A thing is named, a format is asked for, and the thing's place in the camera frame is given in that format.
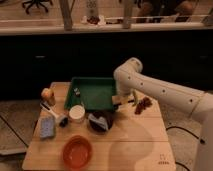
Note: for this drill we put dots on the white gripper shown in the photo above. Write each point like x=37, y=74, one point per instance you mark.
x=123, y=91

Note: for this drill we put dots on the wooden board eraser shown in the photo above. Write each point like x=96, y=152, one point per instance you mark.
x=118, y=101

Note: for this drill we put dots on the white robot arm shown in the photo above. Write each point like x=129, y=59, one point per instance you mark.
x=197, y=103

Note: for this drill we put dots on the green plastic tray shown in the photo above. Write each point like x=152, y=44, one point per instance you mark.
x=96, y=93

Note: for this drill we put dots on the small object in tray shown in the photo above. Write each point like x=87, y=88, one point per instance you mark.
x=77, y=92

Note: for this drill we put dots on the green chili pepper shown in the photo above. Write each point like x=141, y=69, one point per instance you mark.
x=135, y=97

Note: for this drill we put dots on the dark bowl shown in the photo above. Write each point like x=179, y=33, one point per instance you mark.
x=107, y=115

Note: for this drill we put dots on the grey cloth in bowl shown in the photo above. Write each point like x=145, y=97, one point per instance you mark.
x=101, y=121

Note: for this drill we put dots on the white cup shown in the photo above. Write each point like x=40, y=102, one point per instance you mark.
x=77, y=113

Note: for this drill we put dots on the orange plastic bowl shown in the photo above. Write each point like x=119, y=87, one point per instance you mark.
x=76, y=153

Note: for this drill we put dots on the blue sponge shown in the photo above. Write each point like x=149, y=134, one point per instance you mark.
x=47, y=127

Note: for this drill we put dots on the person sitting in background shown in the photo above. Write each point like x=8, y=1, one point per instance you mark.
x=159, y=8

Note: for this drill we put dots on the black office chair base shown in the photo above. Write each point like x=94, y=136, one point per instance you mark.
x=38, y=3

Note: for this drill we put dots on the white handled dish brush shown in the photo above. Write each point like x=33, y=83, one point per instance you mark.
x=60, y=119

